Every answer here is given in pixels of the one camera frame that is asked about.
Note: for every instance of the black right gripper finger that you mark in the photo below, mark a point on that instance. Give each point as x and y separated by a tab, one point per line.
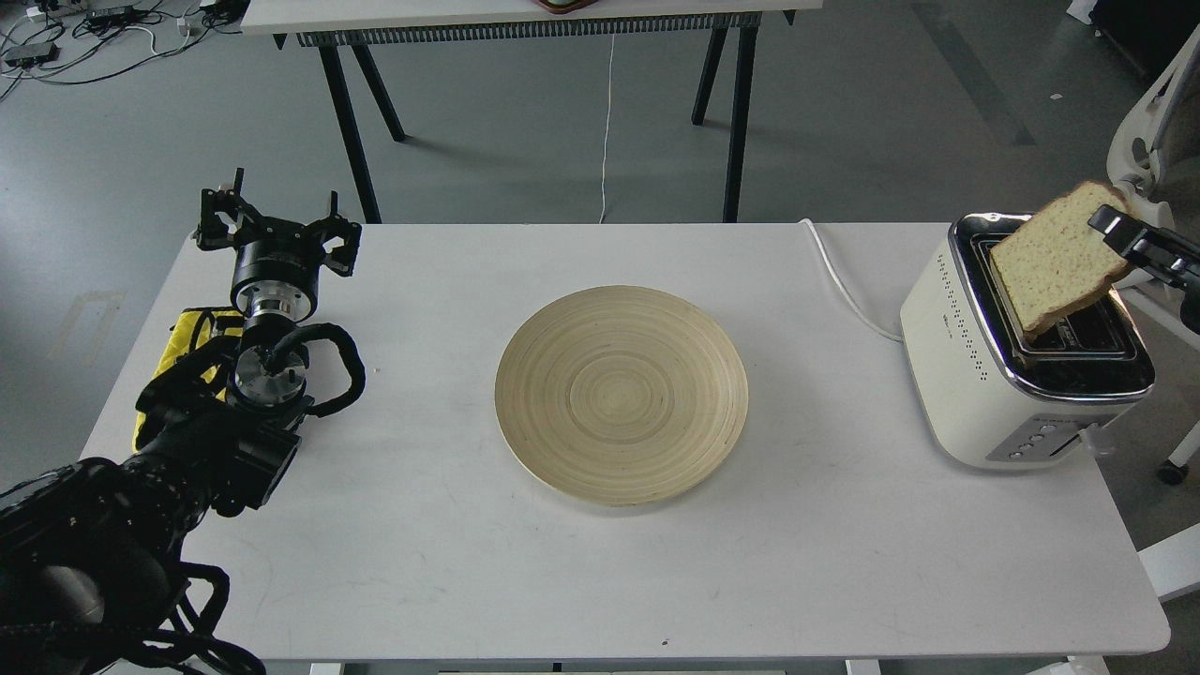
1166	255

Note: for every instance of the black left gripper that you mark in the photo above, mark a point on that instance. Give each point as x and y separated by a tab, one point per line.
277	261

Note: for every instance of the slice of brown bread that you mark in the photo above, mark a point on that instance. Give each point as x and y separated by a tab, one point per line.
1056	263

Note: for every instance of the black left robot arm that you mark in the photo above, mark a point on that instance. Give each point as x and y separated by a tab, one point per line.
93	565

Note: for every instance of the cream white toaster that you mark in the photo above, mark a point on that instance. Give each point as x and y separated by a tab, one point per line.
994	399

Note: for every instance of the white office chair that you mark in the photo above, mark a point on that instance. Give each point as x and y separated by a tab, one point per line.
1152	160

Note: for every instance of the yellow cloth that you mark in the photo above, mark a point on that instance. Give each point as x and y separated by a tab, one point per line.
183	352

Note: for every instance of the white background table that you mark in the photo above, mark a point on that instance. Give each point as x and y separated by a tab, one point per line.
332	26

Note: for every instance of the brown object on background table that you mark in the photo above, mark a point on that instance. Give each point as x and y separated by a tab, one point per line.
563	6

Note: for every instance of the round bamboo plate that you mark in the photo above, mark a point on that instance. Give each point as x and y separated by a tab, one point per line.
621	395

